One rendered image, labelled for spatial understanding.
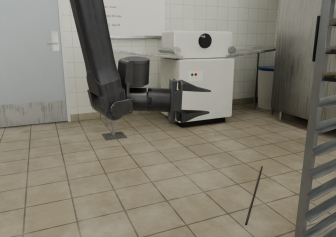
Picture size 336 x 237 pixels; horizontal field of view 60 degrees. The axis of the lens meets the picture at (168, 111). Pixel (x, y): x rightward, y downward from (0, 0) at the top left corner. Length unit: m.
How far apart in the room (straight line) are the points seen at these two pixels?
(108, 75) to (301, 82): 3.45
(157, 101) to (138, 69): 0.09
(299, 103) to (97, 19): 3.53
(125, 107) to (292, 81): 3.49
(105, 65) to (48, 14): 3.53
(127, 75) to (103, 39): 0.10
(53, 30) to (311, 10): 3.12
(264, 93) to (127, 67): 4.37
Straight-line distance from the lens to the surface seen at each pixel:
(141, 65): 0.66
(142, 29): 4.29
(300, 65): 3.93
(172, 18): 4.48
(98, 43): 0.60
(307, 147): 1.21
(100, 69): 0.61
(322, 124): 1.21
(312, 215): 1.35
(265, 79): 4.90
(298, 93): 3.96
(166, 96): 0.68
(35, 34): 4.10
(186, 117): 0.69
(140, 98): 0.68
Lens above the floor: 1.08
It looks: 14 degrees down
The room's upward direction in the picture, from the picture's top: straight up
